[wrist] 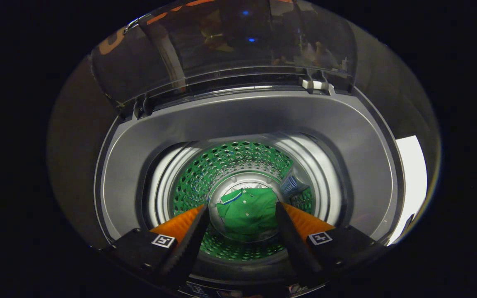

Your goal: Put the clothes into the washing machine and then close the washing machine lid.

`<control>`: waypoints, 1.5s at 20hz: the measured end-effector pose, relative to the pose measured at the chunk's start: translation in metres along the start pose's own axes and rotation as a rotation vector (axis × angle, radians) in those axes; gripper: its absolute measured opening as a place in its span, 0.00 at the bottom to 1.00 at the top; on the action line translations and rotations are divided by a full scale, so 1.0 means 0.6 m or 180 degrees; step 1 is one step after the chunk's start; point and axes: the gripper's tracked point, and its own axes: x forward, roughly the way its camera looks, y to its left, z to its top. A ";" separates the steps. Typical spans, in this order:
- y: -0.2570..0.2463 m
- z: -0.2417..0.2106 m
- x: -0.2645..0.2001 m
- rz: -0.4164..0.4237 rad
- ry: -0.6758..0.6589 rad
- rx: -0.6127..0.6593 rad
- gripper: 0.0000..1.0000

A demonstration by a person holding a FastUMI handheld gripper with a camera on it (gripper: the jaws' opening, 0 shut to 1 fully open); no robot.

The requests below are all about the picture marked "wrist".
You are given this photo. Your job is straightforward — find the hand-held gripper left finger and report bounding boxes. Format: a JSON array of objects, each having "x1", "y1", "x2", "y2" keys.
[{"x1": 102, "y1": 204, "x2": 211, "y2": 290}]

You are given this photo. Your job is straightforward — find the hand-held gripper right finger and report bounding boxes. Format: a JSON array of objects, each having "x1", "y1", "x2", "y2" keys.
[{"x1": 275, "y1": 202, "x2": 388, "y2": 290}]

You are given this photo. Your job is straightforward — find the green polo shirt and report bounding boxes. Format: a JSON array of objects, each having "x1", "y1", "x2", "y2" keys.
[{"x1": 216, "y1": 187, "x2": 280, "y2": 241}]

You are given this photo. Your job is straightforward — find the grey washing machine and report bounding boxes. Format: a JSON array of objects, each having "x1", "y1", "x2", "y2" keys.
[{"x1": 94, "y1": 83, "x2": 407, "y2": 298}]

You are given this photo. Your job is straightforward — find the dark transparent washing machine lid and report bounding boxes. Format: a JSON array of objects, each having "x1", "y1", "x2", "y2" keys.
[{"x1": 91, "y1": 0, "x2": 357, "y2": 120}]

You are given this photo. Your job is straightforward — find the white side table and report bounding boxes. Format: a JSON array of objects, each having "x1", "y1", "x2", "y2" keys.
[{"x1": 388, "y1": 136, "x2": 428, "y2": 245}]

